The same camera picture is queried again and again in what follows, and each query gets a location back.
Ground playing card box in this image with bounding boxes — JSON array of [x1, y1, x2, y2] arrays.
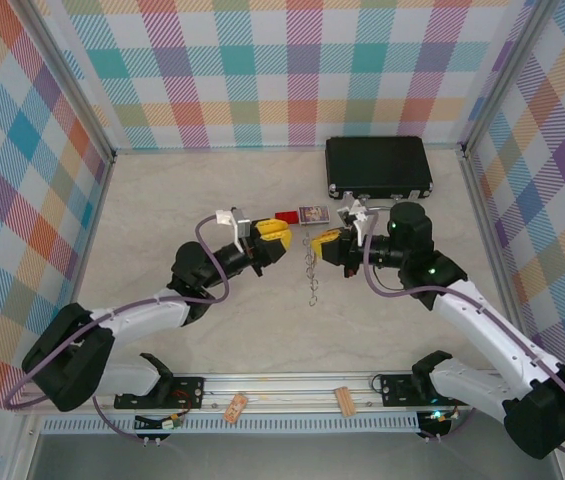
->
[[297, 204, 332, 229]]

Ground black briefcase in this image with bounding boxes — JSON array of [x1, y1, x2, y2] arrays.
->
[[324, 135, 435, 211]]

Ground small wooden mousetrap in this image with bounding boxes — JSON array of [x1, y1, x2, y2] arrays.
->
[[224, 393, 249, 424]]

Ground small wooden block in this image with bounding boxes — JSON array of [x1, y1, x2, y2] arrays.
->
[[334, 386, 357, 417]]

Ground yellow power connector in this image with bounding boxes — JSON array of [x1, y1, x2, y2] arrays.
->
[[134, 413, 184, 432]]

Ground grey metal sheet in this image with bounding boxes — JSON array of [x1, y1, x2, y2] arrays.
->
[[26, 432, 563, 480]]

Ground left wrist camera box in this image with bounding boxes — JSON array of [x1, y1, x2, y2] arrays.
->
[[215, 206, 254, 253]]

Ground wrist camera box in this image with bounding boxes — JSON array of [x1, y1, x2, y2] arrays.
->
[[336, 196, 378, 247], [215, 206, 254, 253]]

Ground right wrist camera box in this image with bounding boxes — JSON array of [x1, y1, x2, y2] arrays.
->
[[336, 196, 378, 247]]

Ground aluminium side rail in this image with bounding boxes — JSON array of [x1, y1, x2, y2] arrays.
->
[[50, 149, 117, 376], [459, 149, 536, 369]]

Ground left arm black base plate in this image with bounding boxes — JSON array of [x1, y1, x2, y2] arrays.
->
[[113, 374, 206, 411]]

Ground aluminium mounting rail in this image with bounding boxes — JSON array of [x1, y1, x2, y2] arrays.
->
[[15, 369, 565, 416]]

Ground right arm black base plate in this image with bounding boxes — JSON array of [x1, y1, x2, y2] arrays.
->
[[379, 372, 473, 409]]

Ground white slotted cable duct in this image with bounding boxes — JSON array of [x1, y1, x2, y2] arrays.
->
[[41, 412, 421, 435]]

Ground black round cable mount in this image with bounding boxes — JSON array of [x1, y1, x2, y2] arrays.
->
[[134, 428, 173, 447], [417, 409, 456, 444]]

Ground aluminium frame post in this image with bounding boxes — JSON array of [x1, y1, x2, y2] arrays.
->
[[11, 0, 116, 164], [461, 0, 558, 159]]

